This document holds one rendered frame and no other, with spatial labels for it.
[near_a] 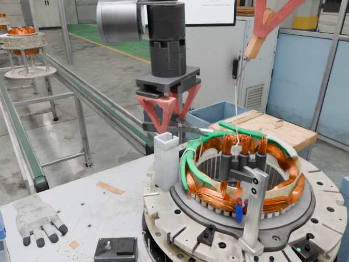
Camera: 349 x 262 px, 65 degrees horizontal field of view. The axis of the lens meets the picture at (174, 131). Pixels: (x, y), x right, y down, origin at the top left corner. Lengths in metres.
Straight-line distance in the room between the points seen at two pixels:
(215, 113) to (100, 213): 0.48
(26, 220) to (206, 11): 1.15
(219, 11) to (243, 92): 1.45
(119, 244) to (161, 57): 0.47
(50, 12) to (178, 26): 13.53
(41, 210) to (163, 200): 0.56
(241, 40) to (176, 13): 2.26
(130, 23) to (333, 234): 0.40
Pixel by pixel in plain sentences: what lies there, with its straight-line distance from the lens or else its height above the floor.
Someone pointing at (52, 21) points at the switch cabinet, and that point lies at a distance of 13.94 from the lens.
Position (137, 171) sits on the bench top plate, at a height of 0.78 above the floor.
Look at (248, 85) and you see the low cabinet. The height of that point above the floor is 0.57.
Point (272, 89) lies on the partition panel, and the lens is 3.25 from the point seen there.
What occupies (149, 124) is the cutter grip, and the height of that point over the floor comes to 1.17.
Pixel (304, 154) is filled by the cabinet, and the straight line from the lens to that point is 0.77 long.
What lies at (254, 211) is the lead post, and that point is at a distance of 0.33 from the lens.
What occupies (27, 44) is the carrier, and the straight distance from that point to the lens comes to 2.44.
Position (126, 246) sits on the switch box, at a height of 0.84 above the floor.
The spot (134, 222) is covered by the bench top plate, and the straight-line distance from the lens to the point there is 0.85.
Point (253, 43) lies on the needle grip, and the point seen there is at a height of 1.32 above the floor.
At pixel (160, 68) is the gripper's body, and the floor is 1.28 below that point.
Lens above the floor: 1.38
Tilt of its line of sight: 26 degrees down
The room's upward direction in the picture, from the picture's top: straight up
